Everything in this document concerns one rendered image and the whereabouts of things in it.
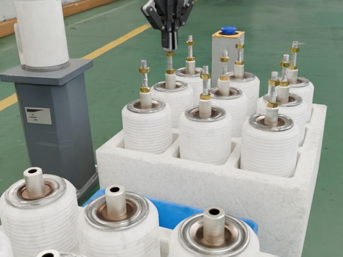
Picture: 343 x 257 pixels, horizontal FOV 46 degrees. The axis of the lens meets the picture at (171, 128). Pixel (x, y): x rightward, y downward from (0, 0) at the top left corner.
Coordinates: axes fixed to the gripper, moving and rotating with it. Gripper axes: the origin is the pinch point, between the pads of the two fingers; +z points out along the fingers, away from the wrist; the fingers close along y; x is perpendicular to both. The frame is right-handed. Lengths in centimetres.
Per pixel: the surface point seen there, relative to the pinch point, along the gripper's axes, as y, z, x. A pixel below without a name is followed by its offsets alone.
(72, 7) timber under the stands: -126, 32, -268
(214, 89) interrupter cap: -4.6, 9.9, 8.5
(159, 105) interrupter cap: 9.4, 9.7, 7.0
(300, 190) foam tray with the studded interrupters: 5.6, 17.4, 35.9
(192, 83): -7.5, 11.4, -1.0
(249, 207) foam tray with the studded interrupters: 8.9, 22.6, 28.8
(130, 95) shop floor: -32, 36, -60
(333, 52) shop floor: -146, 37, -36
